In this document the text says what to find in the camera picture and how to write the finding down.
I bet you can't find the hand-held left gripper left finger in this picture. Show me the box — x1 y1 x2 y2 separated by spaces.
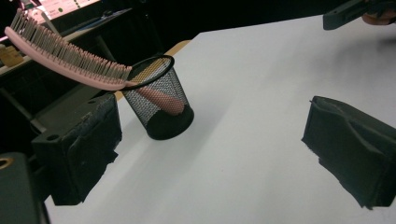
31 92 123 207

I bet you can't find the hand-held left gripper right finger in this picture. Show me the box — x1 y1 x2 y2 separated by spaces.
301 95 396 210

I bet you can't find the pink hairbrush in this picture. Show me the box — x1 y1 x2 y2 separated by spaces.
4 7 186 117

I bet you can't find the black mesh pen holder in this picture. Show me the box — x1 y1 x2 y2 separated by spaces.
120 54 195 141

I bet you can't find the small yellowish object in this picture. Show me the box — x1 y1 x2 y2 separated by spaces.
0 44 25 68

